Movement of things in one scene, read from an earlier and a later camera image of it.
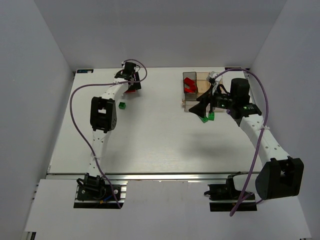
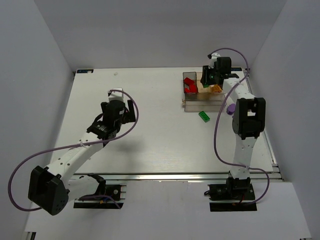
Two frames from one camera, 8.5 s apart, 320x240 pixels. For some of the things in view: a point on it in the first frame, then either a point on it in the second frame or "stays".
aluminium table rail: [60, 176] stays
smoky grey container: [190, 86] stays
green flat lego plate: [204, 119] stays
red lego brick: [130, 91] → [193, 89]
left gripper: [136, 81] → [119, 117]
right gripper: [210, 100] → [207, 77]
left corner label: [85, 71] stays
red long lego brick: [192, 86] → [188, 81]
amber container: [202, 83] stays
